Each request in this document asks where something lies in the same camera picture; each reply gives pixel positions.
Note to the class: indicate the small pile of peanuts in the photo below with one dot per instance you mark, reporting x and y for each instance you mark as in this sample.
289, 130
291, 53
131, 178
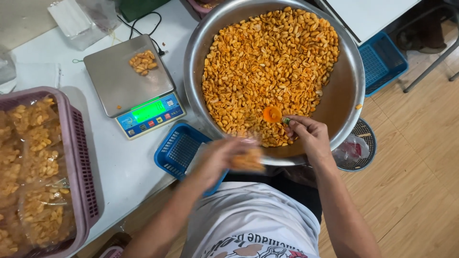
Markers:
143, 61

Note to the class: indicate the person's right fingers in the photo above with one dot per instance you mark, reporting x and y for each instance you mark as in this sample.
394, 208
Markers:
294, 127

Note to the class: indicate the clear bag of peanuts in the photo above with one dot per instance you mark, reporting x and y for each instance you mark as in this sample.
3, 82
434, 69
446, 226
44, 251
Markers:
246, 157

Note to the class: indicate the green rubber band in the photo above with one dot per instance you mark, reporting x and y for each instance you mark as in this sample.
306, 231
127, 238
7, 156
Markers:
77, 61

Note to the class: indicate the person's left hand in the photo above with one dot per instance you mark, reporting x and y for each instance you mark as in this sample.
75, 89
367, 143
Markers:
215, 157

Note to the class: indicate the pink plastic bowl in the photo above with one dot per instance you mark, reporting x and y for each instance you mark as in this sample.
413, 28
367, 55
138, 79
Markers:
202, 5

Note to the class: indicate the heap of orange roasted peanuts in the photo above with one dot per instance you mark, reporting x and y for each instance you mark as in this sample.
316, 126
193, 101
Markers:
269, 64

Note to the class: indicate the metal chair frame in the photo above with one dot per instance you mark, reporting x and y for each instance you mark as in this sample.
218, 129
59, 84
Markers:
430, 53

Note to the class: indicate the white table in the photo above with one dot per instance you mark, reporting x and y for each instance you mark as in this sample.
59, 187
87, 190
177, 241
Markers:
365, 14

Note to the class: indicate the person's white printed shirt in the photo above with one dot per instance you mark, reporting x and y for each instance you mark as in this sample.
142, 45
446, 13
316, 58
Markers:
251, 222

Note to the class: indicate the person's left fingers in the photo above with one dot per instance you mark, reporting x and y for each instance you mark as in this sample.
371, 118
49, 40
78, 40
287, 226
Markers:
240, 143

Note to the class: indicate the orange plastic scoop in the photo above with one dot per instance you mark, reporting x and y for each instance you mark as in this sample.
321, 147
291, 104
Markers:
273, 114

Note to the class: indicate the pile of packed peanut bags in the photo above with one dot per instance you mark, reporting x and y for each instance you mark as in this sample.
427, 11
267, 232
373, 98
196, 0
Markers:
32, 172

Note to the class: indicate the large blue plastic basket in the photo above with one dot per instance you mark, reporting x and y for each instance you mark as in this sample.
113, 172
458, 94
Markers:
380, 61

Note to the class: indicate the small blue plastic basket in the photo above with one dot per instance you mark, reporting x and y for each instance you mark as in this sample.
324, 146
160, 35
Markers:
179, 150

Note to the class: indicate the digital kitchen scale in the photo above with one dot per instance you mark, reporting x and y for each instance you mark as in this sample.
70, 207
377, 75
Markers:
132, 86

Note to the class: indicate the crumpled plastic bag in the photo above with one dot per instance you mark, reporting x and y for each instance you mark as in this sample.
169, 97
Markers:
349, 150

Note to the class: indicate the pink plastic basket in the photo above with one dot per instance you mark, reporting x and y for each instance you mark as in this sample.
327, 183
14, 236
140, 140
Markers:
79, 154

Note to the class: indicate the large steel bowl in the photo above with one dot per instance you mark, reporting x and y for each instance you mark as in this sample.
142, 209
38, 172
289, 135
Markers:
340, 93

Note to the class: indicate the stack of clear plastic bags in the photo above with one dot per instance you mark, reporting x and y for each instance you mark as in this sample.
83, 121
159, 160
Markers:
77, 21

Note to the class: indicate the dark green box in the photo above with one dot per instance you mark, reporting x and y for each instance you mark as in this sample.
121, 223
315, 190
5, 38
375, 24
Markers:
140, 8

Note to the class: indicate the person's right hand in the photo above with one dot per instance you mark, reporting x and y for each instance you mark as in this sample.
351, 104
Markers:
311, 138

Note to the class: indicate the black mesh waste bin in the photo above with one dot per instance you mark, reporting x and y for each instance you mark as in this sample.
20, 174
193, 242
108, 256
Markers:
362, 143

